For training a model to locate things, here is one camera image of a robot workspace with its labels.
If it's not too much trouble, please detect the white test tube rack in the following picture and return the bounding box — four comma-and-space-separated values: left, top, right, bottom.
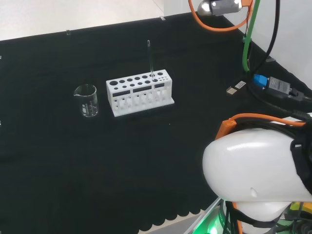
105, 69, 175, 118

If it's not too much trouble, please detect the clear glass rod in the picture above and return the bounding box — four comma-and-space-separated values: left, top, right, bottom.
147, 40, 156, 82

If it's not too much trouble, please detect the small clear glass beaker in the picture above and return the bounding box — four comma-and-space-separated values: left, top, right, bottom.
73, 84, 99, 118

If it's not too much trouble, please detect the plug with white label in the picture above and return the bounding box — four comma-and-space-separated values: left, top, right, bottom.
226, 80, 247, 96

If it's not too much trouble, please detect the black bench cloth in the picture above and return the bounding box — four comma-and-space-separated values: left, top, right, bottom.
0, 12, 312, 232

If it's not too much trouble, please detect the silver grey metal fitting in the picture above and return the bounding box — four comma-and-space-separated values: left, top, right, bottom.
196, 0, 244, 17

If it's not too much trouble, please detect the orange cable with connector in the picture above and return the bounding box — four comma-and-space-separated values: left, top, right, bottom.
214, 113, 307, 141

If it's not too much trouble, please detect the blue cable plug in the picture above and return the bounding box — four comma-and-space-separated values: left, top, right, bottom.
253, 74, 270, 90

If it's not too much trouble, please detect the green cable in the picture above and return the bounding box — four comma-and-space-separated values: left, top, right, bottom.
242, 0, 261, 73

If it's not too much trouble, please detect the black cable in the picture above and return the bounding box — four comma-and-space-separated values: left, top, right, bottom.
245, 0, 281, 75

